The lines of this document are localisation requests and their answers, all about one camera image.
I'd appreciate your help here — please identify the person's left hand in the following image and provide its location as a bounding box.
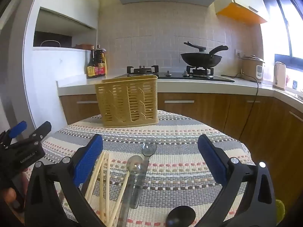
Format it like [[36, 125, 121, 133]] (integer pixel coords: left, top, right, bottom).
[[0, 187, 17, 210]]

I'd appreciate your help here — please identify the wooden base cabinet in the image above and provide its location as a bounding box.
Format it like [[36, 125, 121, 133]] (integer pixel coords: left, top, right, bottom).
[[59, 92, 303, 194]]

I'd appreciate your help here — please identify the black gas stove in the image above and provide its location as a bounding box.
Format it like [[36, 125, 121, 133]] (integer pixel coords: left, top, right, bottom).
[[114, 65, 235, 83]]

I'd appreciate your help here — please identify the black wok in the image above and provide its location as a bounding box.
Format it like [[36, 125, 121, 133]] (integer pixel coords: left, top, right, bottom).
[[180, 45, 229, 68]]

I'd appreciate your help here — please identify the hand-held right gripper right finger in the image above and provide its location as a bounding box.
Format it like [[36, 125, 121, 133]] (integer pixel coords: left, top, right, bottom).
[[197, 134, 277, 227]]

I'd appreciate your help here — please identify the clear plastic spoon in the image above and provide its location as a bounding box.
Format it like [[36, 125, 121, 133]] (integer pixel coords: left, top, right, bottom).
[[117, 155, 144, 227], [130, 139, 157, 208]]

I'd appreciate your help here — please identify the wooden chopstick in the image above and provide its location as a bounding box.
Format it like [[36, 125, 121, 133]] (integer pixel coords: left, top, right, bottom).
[[105, 152, 111, 226], [110, 171, 130, 227], [85, 152, 106, 200], [99, 152, 106, 220]]

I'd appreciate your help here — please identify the striped woven tablecloth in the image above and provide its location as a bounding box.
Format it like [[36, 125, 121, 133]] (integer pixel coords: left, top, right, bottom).
[[24, 110, 255, 227]]

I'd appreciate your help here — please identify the dark pot with wire handle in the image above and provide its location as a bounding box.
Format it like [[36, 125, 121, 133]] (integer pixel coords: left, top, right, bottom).
[[33, 31, 73, 48]]

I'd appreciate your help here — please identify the beige rice cooker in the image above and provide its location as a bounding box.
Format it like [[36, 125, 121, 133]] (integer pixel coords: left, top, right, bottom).
[[241, 55, 265, 83]]

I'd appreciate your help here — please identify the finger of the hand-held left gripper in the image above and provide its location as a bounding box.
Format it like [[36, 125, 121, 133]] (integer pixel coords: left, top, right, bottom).
[[28, 121, 52, 145], [5, 120, 27, 139]]

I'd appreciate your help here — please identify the slim dark sauce bottle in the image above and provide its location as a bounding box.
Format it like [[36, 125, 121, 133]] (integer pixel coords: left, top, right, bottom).
[[87, 48, 98, 78]]

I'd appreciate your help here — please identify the wide dark sauce bottle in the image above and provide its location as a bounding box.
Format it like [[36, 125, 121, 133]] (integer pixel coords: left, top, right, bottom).
[[95, 45, 107, 77]]

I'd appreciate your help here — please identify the white kitchen countertop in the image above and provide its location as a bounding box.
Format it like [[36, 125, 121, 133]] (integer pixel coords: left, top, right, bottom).
[[56, 72, 303, 116]]

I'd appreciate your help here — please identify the kitchen window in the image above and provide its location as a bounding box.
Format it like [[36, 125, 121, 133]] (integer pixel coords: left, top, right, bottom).
[[260, 0, 303, 71]]

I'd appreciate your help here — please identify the black power cord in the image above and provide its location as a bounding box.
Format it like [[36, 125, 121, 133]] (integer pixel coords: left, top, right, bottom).
[[221, 71, 259, 142]]

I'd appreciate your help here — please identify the black spoon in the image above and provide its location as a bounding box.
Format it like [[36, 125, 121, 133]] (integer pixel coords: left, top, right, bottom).
[[166, 206, 196, 227]]

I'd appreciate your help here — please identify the yellow plastic utensil basket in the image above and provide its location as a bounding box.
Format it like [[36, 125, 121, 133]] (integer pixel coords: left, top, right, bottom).
[[95, 75, 159, 127]]

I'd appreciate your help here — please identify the white electric kettle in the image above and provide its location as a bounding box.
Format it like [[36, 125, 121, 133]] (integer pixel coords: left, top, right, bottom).
[[274, 61, 287, 91]]

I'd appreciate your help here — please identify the orange wall cabinet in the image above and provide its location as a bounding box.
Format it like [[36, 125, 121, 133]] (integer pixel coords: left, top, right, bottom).
[[214, 0, 269, 25]]

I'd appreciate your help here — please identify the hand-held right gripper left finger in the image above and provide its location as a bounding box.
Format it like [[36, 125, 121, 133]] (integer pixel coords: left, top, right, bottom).
[[25, 134, 105, 227]]

